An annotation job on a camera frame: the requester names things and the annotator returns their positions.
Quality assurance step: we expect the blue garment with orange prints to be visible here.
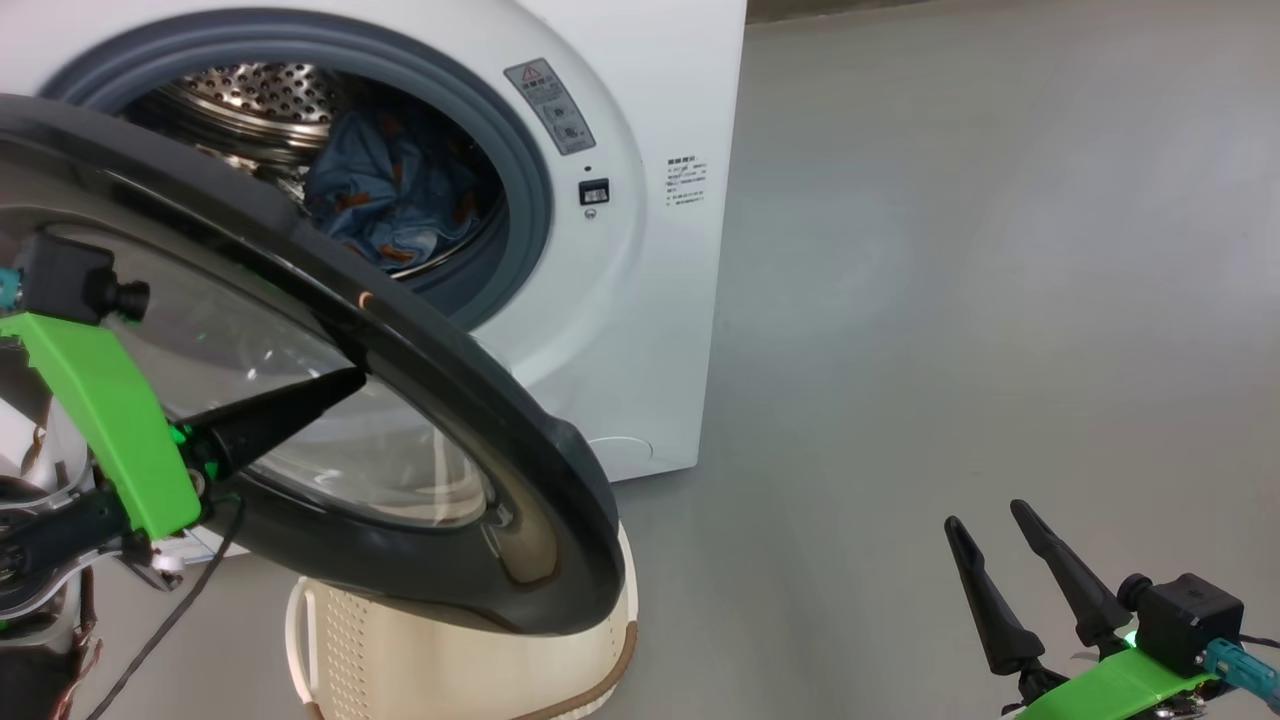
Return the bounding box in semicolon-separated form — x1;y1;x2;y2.
303;105;479;271

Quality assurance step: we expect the round white filter cover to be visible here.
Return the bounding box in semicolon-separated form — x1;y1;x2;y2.
588;436;654;483

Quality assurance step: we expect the grey rubber door gasket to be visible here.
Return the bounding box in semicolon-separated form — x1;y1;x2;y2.
40;12;554;333

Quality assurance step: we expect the white front-load washing machine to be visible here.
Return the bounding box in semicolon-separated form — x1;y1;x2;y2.
0;0;748;561

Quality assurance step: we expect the dark round glass washer door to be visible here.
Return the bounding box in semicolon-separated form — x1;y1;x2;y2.
0;95;626;638

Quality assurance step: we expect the teal cable connector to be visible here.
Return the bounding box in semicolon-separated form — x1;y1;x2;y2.
1205;640;1280;706

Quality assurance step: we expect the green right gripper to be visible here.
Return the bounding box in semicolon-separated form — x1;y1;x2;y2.
944;500;1226;720

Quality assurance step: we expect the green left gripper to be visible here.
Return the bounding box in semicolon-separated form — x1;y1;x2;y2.
0;312;368;541

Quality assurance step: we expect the grey warning sticker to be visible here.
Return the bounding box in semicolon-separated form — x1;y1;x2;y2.
503;58;598;157

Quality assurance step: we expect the cream perforated plastic laundry basket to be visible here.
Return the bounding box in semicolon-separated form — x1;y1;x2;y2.
285;520;639;720

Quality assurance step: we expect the steel perforated washer drum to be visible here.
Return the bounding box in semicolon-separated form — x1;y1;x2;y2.
150;62;511;281

